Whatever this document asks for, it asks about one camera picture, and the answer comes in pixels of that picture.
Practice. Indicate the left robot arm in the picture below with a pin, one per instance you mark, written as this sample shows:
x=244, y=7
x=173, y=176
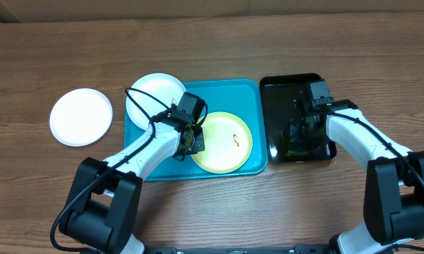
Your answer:
x=101, y=207

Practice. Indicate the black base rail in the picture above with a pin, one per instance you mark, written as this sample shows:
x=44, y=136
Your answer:
x=297, y=249

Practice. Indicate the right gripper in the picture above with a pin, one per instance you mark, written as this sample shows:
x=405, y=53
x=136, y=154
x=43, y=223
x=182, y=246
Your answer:
x=302, y=143

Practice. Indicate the white plate upper left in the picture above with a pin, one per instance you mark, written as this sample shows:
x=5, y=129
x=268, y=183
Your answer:
x=164, y=87

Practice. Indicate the black water tray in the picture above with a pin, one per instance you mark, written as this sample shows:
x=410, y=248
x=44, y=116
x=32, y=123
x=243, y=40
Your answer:
x=273, y=98

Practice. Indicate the white plate with stain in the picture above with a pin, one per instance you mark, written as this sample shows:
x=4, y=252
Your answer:
x=81, y=117

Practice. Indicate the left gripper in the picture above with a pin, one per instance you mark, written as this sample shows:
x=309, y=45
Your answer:
x=200, y=146

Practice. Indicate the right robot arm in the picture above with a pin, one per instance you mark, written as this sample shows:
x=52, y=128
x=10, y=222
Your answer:
x=393, y=208

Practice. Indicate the teal serving tray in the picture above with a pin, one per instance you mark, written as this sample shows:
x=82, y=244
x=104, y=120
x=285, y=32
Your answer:
x=240, y=97

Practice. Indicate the yellow plate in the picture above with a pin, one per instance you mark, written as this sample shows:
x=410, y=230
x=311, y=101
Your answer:
x=228, y=143

